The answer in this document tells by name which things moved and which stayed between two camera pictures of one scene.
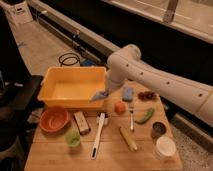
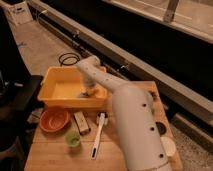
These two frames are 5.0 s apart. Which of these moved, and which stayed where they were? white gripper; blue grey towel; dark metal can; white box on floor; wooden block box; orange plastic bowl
Moved: white gripper; blue grey towel
Stayed: dark metal can; orange plastic bowl; wooden block box; white box on floor
